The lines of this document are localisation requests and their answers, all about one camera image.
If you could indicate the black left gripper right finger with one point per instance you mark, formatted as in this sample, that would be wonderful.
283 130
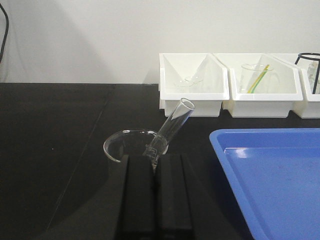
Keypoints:
189 209

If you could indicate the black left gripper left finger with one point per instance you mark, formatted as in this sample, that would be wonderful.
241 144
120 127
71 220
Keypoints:
122 209

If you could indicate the clear glass test tube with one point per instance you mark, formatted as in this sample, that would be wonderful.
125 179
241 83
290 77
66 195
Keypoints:
172 125

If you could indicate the clear glass beaker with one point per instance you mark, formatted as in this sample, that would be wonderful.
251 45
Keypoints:
136 142

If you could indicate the blue plastic tray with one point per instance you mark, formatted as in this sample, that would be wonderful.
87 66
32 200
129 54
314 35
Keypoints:
274 174

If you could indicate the clear glass dishes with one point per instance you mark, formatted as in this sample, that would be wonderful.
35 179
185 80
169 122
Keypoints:
188 81

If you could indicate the white left storage bin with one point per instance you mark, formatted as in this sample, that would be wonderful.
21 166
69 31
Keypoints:
207 96

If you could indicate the white storage bin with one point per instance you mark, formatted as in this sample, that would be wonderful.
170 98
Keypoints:
277 105
207 96
309 107

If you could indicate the yellow green stirring sticks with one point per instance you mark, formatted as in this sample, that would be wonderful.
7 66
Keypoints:
258 79

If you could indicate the white middle storage bin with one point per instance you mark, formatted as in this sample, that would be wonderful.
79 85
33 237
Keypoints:
277 105

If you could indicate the clear beaker in bin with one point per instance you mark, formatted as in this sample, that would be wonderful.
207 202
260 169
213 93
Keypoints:
249 72

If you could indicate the white right storage bin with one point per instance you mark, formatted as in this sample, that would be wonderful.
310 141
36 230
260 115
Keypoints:
309 107

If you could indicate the black wire tripod stand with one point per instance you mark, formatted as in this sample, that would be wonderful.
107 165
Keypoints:
311 62

